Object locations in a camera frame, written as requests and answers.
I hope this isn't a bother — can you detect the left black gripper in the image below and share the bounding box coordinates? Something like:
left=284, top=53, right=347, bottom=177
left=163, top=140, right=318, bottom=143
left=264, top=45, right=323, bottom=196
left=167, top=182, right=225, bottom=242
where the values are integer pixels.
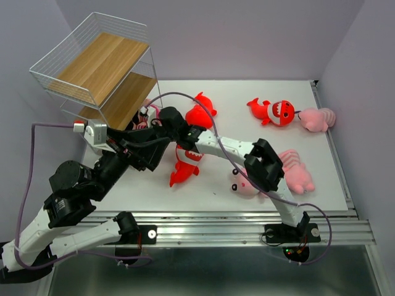
left=91, top=126, right=175, bottom=200

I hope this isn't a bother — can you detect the red whale plush back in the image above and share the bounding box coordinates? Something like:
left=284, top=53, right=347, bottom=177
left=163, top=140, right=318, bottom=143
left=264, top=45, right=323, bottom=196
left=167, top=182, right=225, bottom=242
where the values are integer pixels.
left=185, top=92, right=217, bottom=129

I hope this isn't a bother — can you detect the red shark plush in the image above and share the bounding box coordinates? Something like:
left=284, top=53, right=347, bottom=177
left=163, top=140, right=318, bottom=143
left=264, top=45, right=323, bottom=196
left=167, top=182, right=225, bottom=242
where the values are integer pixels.
left=169, top=145, right=204, bottom=187
left=246, top=97, right=296, bottom=127

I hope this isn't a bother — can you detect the boy doll black hair orange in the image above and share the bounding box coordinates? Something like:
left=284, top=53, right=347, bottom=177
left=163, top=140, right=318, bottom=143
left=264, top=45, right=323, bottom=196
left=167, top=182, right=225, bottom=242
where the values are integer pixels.
left=127, top=112, right=149, bottom=130

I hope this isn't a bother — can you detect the boy doll pink hat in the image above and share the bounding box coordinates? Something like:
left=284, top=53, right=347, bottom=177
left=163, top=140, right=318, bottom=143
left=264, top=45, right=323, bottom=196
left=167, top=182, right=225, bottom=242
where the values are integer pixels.
left=141, top=99, right=152, bottom=108

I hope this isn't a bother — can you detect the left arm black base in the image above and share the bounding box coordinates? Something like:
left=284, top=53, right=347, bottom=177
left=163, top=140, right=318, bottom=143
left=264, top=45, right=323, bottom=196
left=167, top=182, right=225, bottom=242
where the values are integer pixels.
left=114, top=212, right=157, bottom=266

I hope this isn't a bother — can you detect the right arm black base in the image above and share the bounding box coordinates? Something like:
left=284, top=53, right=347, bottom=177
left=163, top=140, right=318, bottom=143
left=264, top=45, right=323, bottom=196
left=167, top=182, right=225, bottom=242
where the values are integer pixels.
left=260, top=223, right=321, bottom=265

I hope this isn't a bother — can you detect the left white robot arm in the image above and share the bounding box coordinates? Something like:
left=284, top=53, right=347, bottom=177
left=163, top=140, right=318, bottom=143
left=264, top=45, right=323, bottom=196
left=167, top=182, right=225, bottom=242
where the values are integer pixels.
left=1, top=122, right=170, bottom=284

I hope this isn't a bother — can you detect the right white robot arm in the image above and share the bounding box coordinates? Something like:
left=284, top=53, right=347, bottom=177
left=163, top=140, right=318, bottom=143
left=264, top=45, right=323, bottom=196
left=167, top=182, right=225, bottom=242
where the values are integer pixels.
left=149, top=107, right=310, bottom=241

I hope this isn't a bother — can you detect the pink frog plush striped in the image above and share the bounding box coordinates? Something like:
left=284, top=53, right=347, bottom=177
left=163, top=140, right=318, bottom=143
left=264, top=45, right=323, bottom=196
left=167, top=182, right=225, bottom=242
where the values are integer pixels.
left=231, top=168, right=268, bottom=202

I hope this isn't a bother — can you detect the pink plush lying right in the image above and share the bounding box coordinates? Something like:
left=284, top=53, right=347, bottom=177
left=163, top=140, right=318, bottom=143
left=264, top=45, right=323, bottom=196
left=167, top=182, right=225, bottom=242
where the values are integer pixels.
left=278, top=149, right=315, bottom=195

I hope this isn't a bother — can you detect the pink plush far right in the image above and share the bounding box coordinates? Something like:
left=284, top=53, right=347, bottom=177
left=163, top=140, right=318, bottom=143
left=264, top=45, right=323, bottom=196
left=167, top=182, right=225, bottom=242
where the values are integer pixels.
left=298, top=108, right=336, bottom=133

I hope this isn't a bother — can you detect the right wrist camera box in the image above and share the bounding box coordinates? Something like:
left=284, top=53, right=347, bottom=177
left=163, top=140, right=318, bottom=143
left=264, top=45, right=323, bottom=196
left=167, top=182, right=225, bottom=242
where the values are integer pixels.
left=139, top=105, right=160, bottom=123

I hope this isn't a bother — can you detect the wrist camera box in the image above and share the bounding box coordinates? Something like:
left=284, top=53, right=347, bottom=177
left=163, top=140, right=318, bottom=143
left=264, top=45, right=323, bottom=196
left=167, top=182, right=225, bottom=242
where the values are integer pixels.
left=73, top=119, right=110, bottom=150
left=139, top=105, right=160, bottom=123

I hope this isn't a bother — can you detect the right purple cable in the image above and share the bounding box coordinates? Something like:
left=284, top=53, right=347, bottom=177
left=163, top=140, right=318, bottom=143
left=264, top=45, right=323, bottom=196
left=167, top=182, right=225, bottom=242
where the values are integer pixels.
left=144, top=91, right=334, bottom=266

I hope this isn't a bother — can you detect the purple cable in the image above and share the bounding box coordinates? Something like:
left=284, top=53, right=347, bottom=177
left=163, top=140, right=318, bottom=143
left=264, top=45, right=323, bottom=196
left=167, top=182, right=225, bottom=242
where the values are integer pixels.
left=14, top=121, right=154, bottom=268
left=144, top=91, right=334, bottom=266

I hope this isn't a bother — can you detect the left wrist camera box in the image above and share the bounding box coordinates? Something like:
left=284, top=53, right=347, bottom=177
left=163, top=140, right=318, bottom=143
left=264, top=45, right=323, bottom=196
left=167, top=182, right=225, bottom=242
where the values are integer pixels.
left=73, top=119, right=110, bottom=150

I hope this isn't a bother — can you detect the white wire wooden shelf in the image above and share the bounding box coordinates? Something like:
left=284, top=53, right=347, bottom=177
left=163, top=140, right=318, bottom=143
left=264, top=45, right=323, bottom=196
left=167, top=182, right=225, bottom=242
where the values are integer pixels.
left=28, top=11, right=163, bottom=155

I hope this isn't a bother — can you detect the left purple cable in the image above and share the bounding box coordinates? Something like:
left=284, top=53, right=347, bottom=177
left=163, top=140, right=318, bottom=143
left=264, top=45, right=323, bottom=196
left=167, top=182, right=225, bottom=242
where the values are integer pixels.
left=14, top=121, right=154, bottom=268

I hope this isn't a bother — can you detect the aluminium rail frame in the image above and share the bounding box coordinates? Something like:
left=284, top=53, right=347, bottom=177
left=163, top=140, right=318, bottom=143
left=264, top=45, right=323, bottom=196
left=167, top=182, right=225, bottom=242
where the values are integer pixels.
left=51, top=200, right=376, bottom=249

